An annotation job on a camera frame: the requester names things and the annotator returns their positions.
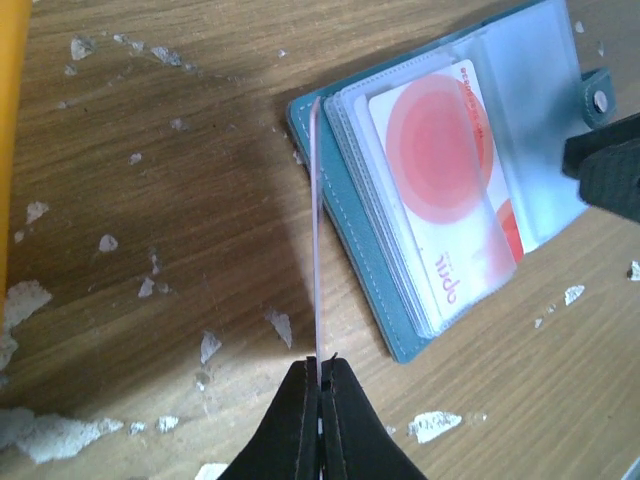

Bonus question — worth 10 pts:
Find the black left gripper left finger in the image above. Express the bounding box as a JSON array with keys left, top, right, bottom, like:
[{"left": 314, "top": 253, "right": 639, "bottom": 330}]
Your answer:
[{"left": 221, "top": 357, "right": 318, "bottom": 479}]

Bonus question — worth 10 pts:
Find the orange middle tray bin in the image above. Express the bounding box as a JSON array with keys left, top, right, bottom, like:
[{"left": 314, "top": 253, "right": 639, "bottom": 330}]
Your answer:
[{"left": 0, "top": 0, "right": 31, "bottom": 300}]

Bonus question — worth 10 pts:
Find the blue leather card holder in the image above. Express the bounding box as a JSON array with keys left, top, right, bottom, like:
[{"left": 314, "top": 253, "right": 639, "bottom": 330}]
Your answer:
[{"left": 287, "top": 1, "right": 616, "bottom": 363}]

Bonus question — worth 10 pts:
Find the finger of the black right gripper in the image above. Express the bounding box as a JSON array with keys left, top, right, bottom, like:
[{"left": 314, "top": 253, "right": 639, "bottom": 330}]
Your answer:
[{"left": 562, "top": 114, "right": 640, "bottom": 222}]

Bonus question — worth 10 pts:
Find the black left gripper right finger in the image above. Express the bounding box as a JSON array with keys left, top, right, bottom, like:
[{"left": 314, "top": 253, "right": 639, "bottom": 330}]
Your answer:
[{"left": 320, "top": 356, "right": 425, "bottom": 480}]

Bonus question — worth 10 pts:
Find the red circle April card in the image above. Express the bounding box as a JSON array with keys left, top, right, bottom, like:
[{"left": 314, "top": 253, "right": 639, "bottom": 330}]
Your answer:
[{"left": 368, "top": 59, "right": 524, "bottom": 331}]

